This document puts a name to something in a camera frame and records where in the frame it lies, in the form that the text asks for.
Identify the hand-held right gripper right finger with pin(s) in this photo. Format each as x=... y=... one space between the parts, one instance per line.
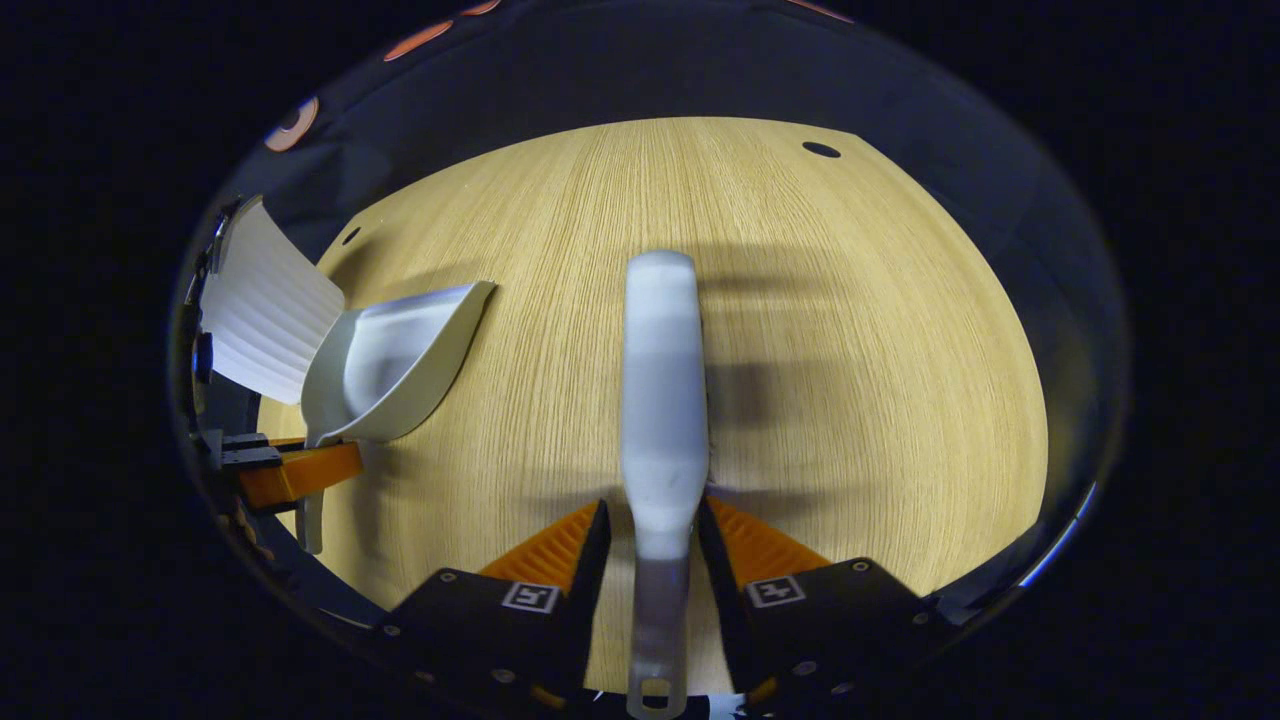
x=725 y=590

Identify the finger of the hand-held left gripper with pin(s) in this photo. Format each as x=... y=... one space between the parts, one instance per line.
x=300 y=475
x=288 y=441

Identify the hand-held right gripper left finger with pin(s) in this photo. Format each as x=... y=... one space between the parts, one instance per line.
x=592 y=590

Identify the white ribbed garbage bin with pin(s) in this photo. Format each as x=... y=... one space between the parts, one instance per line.
x=265 y=310

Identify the light grey plastic dustpan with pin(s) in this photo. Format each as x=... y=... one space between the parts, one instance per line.
x=390 y=370

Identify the small grey broom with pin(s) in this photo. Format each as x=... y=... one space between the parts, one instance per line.
x=660 y=400

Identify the wooden desktop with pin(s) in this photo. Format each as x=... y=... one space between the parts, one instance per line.
x=850 y=350

